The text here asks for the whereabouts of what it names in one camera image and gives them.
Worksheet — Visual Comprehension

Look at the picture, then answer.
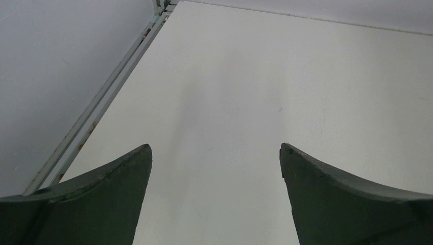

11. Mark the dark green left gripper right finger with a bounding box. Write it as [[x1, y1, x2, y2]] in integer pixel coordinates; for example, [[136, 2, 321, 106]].
[[279, 143, 432, 244]]

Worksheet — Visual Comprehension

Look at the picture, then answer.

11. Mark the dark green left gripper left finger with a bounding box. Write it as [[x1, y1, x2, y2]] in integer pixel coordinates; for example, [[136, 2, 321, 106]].
[[1, 144, 152, 244]]

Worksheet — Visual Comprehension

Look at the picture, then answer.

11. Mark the aluminium table edge rail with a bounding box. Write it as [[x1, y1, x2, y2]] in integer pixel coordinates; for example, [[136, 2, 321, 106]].
[[23, 1, 179, 195]]

